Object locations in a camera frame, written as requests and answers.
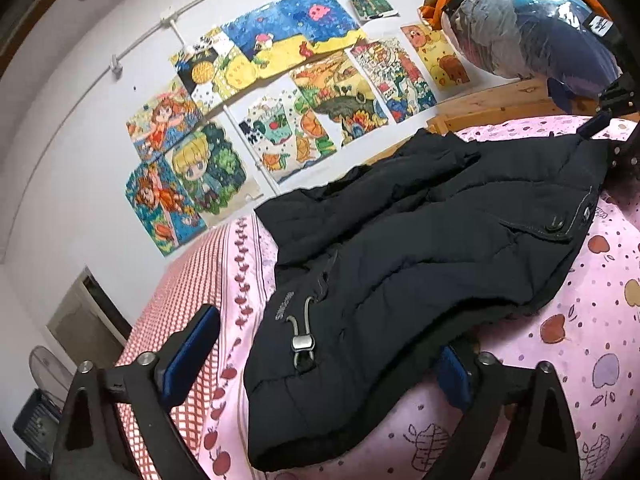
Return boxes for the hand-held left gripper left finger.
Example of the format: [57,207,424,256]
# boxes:
[50,304,222,480]

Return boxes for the grey wall panel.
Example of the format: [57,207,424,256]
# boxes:
[46,266,133,361]

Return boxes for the wooden bed frame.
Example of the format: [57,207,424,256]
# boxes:
[365,77,640,166]

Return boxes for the group of colourful wall drawings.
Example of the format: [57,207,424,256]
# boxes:
[125,0,473,258]

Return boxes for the black plastic crate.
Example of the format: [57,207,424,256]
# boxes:
[12,389,63,463]

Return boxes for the pink apple-print bed sheet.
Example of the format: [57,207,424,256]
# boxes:
[197,114,640,480]

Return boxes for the black padded jacket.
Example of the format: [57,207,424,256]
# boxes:
[243,127,613,472]

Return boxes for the plastic-wrapped bedding bundle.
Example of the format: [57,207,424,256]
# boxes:
[447,0,626,111]

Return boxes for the red checked bed sheet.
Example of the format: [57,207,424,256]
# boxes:
[114,220,251,480]

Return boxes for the white wall cable conduit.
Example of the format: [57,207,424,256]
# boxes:
[92,0,321,201]

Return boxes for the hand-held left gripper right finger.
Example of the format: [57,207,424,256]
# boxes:
[436,342,583,480]

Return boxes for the grey electric fan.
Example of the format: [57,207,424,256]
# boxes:
[29,346,76,406]

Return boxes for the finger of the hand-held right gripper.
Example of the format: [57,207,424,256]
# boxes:
[582,71,640,140]
[607,120,640,171]

